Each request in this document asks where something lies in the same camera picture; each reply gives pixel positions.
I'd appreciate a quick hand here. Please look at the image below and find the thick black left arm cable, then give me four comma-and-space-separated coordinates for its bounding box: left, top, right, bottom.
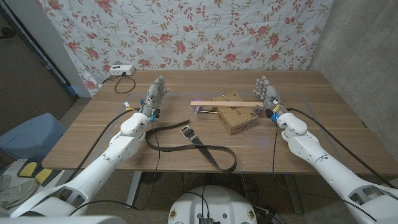
65, 107, 141, 184

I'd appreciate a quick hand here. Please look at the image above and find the grey metal table leg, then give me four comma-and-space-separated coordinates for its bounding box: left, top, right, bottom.
283, 174, 303, 215
126, 170, 144, 208

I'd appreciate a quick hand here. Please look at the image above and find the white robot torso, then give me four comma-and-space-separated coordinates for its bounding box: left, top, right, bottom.
167, 185, 258, 224

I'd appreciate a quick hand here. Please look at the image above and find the brown cardboard package box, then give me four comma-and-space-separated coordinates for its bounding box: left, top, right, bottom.
212, 91, 259, 136

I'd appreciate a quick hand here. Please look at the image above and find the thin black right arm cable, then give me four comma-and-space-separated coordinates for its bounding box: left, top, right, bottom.
272, 120, 377, 222

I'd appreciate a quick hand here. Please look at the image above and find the white power strip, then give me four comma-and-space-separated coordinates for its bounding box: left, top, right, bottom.
109, 64, 136, 77

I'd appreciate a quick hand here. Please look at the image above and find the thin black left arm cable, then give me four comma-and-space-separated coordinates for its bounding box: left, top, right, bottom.
68, 119, 162, 217

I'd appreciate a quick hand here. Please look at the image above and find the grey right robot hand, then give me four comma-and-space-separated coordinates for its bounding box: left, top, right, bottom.
253, 76, 289, 121

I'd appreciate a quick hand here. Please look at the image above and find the grey sneaker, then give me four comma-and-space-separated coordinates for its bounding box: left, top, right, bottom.
0, 174, 12, 191
0, 179, 38, 209

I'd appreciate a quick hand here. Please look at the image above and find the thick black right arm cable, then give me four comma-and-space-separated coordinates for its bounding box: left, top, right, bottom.
285, 108, 398, 189

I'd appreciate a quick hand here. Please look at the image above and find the wooden slat clip hanger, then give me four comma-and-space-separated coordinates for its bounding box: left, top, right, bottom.
190, 100, 265, 114

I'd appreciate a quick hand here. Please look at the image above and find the dark brown leather belt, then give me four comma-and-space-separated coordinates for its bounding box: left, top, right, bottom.
144, 119, 238, 174

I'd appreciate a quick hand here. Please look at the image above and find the yellow black slipper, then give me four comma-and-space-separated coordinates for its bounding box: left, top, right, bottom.
17, 161, 40, 179
33, 167, 63, 187

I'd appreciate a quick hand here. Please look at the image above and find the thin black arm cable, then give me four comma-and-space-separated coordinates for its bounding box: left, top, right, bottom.
68, 119, 162, 217
272, 120, 377, 222

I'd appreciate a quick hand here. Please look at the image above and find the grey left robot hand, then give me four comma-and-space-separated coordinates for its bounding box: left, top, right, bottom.
141, 75, 170, 121

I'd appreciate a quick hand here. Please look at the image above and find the floral backdrop cloth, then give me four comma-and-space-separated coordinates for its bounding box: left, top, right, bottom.
34, 0, 335, 99

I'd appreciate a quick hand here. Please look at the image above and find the thin black power cord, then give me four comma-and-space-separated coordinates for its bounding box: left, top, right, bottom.
102, 73, 137, 95

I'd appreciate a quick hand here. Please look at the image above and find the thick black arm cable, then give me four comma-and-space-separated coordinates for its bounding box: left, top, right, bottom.
285, 108, 398, 189
65, 107, 141, 184

